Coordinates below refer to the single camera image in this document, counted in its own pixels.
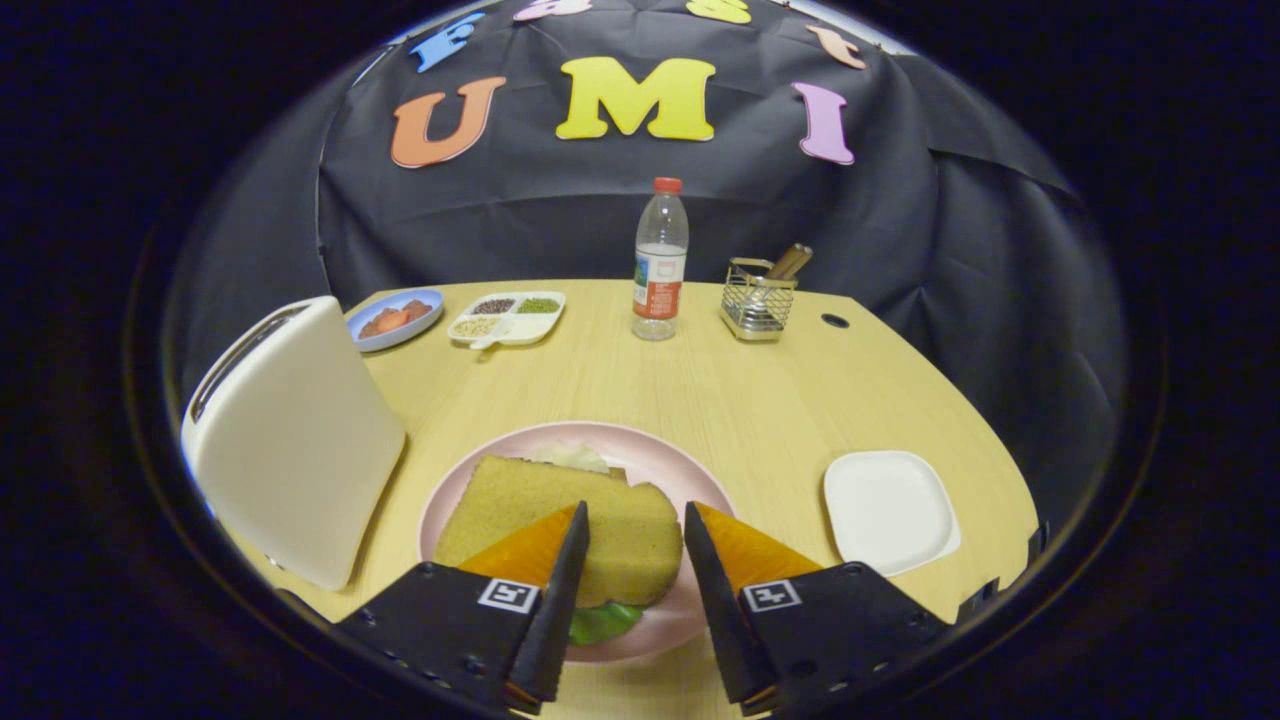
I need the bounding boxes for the metal wire utensil holder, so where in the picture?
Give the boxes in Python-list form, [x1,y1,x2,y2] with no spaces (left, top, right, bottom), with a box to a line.
[720,257,798,343]

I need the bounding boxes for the green lettuce leaf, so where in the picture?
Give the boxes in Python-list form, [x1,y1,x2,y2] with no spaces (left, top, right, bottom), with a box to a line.
[528,442,644,646]

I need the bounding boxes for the black backdrop cloth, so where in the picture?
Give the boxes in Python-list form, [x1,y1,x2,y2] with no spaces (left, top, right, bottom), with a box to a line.
[170,0,1126,521]

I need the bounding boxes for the pink plate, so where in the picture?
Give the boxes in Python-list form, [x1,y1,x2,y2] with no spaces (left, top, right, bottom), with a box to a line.
[418,421,738,664]

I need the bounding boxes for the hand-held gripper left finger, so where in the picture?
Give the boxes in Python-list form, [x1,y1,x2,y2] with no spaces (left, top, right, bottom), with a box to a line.
[335,500,591,716]

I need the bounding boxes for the wooden-handled utensil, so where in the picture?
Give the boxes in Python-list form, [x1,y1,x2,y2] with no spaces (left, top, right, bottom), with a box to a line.
[765,243,814,283]

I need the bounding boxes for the blue plate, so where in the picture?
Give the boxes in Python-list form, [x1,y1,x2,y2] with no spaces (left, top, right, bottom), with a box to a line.
[345,288,445,353]

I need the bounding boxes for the large brown bread slice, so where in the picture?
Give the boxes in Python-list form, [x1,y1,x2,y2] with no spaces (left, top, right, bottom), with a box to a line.
[433,455,684,608]

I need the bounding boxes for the clear plastic water bottle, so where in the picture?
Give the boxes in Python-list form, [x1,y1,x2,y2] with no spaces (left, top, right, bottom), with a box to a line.
[632,177,690,342]

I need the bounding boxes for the white toaster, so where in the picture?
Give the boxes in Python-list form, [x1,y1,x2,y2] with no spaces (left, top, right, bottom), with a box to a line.
[181,295,407,591]

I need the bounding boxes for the white square plate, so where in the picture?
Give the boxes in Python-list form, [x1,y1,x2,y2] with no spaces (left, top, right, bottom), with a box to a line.
[823,450,963,578]

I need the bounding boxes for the white divided dish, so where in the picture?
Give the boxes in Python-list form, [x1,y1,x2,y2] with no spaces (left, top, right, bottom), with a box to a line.
[447,291,567,350]

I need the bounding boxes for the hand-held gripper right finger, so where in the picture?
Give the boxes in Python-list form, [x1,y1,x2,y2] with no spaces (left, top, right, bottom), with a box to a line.
[684,500,951,716]

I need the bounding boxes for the brown meat slices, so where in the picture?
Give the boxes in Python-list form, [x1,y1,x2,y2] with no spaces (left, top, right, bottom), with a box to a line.
[358,299,434,339]

